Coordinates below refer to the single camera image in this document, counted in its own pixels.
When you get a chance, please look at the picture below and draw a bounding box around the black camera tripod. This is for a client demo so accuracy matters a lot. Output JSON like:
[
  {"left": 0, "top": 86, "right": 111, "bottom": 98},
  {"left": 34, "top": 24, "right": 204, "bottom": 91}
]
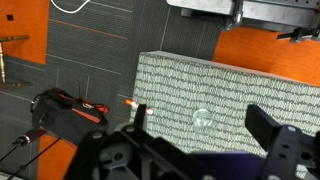
[{"left": 0, "top": 127, "right": 63, "bottom": 180}]

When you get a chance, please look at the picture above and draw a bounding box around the long white floor cable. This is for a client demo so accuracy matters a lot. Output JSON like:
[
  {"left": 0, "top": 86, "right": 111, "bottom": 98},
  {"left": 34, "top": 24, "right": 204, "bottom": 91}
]
[{"left": 49, "top": 0, "right": 92, "bottom": 15}]

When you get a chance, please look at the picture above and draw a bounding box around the clear drinking glass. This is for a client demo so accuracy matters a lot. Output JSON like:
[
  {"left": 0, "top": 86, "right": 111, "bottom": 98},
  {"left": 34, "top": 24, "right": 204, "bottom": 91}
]
[{"left": 192, "top": 108, "right": 214, "bottom": 129}]

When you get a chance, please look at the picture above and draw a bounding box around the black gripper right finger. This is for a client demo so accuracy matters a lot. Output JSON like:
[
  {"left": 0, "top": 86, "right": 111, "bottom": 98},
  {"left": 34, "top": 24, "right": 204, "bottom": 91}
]
[{"left": 244, "top": 104, "right": 283, "bottom": 152}]

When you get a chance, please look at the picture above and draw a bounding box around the black bag with orange trim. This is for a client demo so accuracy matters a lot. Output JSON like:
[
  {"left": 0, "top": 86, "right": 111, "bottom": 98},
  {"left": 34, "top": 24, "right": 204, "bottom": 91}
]
[{"left": 30, "top": 87, "right": 110, "bottom": 146}]

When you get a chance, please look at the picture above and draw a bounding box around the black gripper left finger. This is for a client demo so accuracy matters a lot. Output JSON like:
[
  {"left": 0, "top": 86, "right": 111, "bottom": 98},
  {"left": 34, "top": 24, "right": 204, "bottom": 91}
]
[{"left": 134, "top": 103, "right": 148, "bottom": 132}]

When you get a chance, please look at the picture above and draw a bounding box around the black robot table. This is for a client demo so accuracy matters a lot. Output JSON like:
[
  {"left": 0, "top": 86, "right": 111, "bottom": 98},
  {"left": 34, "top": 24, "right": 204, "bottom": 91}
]
[{"left": 166, "top": 0, "right": 320, "bottom": 33}]

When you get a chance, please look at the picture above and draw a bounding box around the red and white marker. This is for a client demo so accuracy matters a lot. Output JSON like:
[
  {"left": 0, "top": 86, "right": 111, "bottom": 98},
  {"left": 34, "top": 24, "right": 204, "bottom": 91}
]
[{"left": 125, "top": 98, "right": 154, "bottom": 116}]

